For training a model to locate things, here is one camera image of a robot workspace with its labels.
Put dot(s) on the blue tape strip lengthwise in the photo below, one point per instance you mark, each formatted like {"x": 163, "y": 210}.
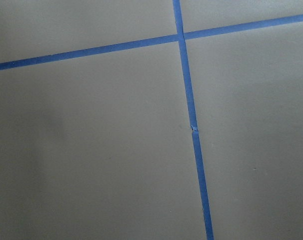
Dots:
{"x": 193, "y": 120}

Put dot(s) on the blue tape strip crosswise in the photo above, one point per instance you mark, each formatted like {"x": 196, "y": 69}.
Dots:
{"x": 151, "y": 42}

